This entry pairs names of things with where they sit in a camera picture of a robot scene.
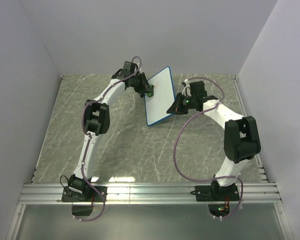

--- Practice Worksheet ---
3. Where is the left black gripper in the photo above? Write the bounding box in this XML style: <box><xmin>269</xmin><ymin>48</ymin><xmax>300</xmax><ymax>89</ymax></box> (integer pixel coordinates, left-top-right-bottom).
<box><xmin>131</xmin><ymin>73</ymin><xmax>154</xmax><ymax>95</ymax></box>

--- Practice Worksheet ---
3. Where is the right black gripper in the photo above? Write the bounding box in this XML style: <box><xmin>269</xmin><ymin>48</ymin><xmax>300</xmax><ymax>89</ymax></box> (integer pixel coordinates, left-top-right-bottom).
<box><xmin>166</xmin><ymin>93</ymin><xmax>196</xmax><ymax>116</ymax></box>

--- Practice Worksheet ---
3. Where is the green whiteboard eraser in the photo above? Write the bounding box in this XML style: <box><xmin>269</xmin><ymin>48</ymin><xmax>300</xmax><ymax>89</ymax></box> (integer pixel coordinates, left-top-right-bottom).
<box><xmin>146</xmin><ymin>84</ymin><xmax>154</xmax><ymax>98</ymax></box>

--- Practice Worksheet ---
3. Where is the blue framed whiteboard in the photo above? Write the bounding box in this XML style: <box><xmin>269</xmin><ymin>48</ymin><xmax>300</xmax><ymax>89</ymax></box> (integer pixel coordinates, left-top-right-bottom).
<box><xmin>144</xmin><ymin>66</ymin><xmax>176</xmax><ymax>127</ymax></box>

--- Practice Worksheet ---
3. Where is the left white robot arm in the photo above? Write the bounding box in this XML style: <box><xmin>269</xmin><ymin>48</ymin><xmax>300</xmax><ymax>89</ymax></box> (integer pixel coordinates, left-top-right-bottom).
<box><xmin>68</xmin><ymin>61</ymin><xmax>154</xmax><ymax>201</ymax></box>

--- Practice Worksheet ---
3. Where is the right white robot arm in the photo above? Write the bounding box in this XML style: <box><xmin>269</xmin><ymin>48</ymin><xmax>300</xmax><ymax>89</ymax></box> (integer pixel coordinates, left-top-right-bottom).
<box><xmin>166</xmin><ymin>77</ymin><xmax>261</xmax><ymax>201</ymax></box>

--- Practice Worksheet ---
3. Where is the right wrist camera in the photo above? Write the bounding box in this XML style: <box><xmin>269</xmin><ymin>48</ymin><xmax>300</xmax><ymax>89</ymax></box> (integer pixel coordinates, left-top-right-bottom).
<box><xmin>189</xmin><ymin>81</ymin><xmax>208</xmax><ymax>99</ymax></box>

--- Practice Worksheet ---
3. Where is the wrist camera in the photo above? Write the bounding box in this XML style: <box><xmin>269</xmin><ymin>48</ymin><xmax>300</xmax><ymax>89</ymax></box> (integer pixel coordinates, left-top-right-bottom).
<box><xmin>121</xmin><ymin>61</ymin><xmax>138</xmax><ymax>78</ymax></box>
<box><xmin>189</xmin><ymin>81</ymin><xmax>208</xmax><ymax>99</ymax></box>

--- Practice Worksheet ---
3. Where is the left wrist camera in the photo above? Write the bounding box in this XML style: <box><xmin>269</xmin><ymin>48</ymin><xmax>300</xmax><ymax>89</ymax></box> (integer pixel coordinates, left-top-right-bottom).
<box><xmin>121</xmin><ymin>61</ymin><xmax>138</xmax><ymax>78</ymax></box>

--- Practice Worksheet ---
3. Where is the aluminium front rail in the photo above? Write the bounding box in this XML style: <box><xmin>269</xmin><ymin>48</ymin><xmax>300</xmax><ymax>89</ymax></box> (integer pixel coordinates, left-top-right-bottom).
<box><xmin>17</xmin><ymin>182</ymin><xmax>282</xmax><ymax>205</ymax></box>

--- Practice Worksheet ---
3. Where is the aluminium rail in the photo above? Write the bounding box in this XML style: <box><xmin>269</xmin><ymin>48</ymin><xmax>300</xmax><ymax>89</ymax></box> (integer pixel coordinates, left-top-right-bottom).
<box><xmin>17</xmin><ymin>182</ymin><xmax>282</xmax><ymax>205</ymax></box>
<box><xmin>231</xmin><ymin>75</ymin><xmax>269</xmax><ymax>183</ymax></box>

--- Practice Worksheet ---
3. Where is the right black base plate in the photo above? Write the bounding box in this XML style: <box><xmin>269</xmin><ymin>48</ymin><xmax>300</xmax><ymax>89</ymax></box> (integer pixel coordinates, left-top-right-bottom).
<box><xmin>190</xmin><ymin>184</ymin><xmax>240</xmax><ymax>202</ymax></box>

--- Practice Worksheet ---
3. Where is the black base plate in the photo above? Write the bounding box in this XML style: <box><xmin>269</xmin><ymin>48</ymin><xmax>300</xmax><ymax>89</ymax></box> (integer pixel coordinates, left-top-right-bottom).
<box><xmin>190</xmin><ymin>184</ymin><xmax>240</xmax><ymax>202</ymax></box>
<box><xmin>61</xmin><ymin>186</ymin><xmax>107</xmax><ymax>203</ymax></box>

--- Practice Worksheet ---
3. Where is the aluminium right side rail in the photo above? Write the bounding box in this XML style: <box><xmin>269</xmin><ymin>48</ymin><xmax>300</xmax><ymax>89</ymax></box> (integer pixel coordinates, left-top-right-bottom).
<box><xmin>231</xmin><ymin>75</ymin><xmax>269</xmax><ymax>183</ymax></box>

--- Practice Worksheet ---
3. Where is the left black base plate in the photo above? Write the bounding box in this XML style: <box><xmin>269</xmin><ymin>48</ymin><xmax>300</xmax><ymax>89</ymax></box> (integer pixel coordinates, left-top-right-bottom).
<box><xmin>61</xmin><ymin>186</ymin><xmax>107</xmax><ymax>203</ymax></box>

